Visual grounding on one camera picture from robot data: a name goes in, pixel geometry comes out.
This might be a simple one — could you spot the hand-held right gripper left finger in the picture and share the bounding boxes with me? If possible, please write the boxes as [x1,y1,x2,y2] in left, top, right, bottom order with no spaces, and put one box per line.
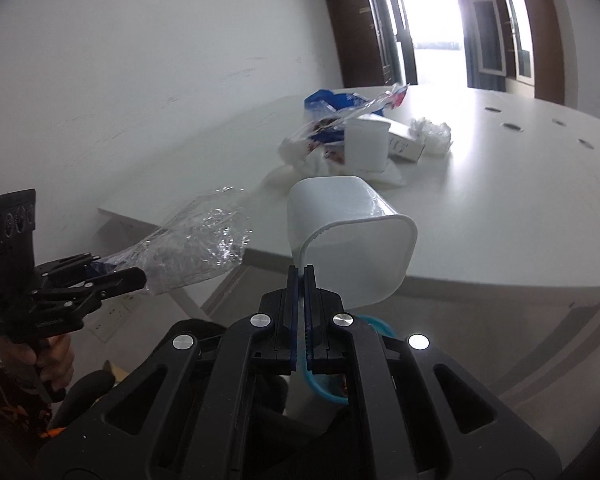
[35,265,301,480]

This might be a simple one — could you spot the white tissue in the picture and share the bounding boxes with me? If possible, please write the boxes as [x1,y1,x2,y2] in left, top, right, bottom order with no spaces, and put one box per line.
[408,116,453,156]

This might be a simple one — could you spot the clear wrapper with red print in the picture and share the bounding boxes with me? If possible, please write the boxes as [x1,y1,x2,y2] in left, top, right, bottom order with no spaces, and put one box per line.
[279,84,412,162]

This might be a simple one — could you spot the brown wooden wardrobe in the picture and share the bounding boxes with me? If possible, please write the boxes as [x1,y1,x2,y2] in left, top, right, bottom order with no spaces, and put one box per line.
[321,0,407,89]

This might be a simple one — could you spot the white carton box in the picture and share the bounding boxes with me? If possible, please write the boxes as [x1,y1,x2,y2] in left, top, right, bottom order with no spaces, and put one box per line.
[386,120,426,164]

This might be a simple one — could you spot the person's left forearm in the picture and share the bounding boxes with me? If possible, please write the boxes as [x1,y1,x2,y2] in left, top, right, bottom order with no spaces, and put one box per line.
[0,352,61,443]

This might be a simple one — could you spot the white square container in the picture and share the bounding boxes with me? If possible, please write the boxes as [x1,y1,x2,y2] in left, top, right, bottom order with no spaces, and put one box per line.
[343,114,392,172]

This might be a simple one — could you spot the person's left hand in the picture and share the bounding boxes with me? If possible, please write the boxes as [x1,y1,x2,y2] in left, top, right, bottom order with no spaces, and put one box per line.
[0,332,76,403]

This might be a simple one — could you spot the brown cabinet with glass doors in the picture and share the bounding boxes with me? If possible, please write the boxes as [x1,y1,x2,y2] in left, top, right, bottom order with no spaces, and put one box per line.
[467,0,567,107]

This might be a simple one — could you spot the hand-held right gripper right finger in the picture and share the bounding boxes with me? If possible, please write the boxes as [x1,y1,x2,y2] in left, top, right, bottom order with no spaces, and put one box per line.
[304,265,564,480]

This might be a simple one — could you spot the blue perforated plastic basket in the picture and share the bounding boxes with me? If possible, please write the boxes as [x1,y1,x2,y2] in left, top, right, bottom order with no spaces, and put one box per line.
[300,313,397,407]

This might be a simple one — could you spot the blue plastic bag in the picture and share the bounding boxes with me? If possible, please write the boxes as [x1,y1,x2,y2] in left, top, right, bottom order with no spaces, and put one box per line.
[303,88,377,127]

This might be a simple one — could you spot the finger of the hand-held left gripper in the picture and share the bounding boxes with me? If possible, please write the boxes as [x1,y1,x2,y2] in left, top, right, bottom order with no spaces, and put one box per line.
[30,266,147,329]
[35,253,112,287]

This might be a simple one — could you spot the white plastic cup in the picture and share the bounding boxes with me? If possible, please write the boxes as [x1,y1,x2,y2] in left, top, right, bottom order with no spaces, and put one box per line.
[286,175,419,312]

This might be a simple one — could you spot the clear plastic wrap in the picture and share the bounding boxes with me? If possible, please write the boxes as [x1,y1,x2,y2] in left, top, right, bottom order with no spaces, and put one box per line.
[139,186,254,297]

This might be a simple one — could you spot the bright balcony door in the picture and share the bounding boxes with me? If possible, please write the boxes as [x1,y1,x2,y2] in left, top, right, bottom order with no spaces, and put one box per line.
[386,0,470,87]

